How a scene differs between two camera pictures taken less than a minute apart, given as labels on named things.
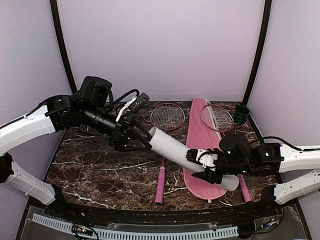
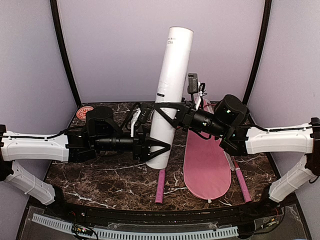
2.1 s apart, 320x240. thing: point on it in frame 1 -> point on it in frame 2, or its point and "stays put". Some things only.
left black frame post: x=54 y=9 stays put
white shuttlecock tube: x=162 y=142 -> x=173 y=79
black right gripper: x=206 y=175 -> x=186 y=112
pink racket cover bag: x=199 y=136 stays put
